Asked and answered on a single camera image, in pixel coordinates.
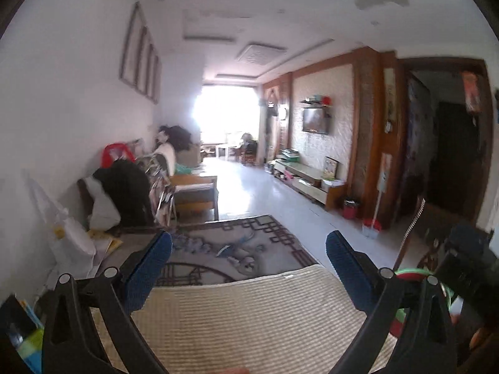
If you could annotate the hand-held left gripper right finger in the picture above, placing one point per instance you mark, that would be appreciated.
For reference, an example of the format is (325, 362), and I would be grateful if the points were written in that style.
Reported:
(347, 268)

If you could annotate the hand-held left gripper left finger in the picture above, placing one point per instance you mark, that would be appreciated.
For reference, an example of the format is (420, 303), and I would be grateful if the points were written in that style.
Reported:
(152, 272)

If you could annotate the red bin with green rims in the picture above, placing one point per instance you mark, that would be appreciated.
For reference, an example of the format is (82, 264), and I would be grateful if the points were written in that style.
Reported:
(397, 325)

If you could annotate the carved wooden chair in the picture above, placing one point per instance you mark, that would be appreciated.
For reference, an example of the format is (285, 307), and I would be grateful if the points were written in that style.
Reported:
(425, 237)

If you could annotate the yellow paper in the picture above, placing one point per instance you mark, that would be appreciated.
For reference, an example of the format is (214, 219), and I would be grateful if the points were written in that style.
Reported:
(105, 241)

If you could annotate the small red floor bin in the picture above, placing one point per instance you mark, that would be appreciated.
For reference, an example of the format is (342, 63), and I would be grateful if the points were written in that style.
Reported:
(351, 209)

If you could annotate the grey patterned table cover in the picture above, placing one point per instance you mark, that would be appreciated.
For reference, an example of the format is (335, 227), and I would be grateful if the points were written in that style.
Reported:
(273, 257)

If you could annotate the folded metal chairs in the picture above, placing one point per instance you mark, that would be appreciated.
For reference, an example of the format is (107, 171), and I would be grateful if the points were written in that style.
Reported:
(161, 194)

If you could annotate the white pillow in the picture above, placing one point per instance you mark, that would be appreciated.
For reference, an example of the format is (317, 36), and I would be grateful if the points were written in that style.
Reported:
(103, 210)

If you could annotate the black coat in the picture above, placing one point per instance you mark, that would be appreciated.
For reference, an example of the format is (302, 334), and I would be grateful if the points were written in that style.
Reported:
(126, 193)

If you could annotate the wooden coffee table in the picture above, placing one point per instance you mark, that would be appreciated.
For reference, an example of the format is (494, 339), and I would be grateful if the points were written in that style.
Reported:
(195, 198)

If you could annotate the low wooden television cabinet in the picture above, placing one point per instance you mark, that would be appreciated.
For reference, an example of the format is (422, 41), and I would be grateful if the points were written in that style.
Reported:
(308, 181)

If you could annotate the striped beige towel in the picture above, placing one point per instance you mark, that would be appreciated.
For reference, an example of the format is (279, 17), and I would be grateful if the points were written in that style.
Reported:
(253, 319)

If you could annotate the white cushion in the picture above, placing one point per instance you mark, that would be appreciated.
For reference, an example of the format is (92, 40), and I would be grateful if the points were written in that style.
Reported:
(165, 157)

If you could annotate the red plastic bag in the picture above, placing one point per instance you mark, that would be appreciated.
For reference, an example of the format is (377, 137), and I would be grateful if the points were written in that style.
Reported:
(117, 154)

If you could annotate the printed door curtain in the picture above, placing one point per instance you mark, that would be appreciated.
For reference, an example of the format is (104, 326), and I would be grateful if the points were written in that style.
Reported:
(419, 144)

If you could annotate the pile of black bags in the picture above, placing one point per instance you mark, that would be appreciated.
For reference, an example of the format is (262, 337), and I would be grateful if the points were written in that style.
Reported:
(177, 137)

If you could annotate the colourful book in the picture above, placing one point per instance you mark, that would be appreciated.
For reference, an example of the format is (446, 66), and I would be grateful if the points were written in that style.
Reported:
(31, 343)

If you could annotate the small white table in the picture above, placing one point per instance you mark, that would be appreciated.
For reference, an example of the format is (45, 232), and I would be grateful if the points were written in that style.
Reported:
(228, 151)

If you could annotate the red hanging decoration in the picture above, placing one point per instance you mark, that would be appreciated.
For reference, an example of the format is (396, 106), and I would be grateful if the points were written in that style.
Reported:
(471, 91)

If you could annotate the square ceiling light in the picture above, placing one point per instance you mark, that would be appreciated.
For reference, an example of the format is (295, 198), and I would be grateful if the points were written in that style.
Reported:
(260, 53)

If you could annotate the wall calendar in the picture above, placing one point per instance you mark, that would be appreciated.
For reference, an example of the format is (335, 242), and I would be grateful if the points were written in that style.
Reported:
(385, 173)

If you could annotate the small standing picture frame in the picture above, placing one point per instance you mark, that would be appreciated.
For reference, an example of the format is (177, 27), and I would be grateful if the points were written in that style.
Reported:
(331, 166)

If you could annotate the wall television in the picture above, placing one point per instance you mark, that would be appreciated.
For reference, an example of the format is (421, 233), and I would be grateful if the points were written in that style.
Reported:
(316, 121)

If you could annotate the wall shelf with colourful items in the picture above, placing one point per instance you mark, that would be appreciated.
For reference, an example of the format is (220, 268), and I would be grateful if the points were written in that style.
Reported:
(316, 101)

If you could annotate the long wall scroll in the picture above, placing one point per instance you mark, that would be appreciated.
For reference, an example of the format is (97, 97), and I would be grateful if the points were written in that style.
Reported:
(390, 95)

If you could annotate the large framed wall picture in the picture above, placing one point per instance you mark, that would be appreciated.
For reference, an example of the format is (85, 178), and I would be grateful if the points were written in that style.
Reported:
(130, 43)

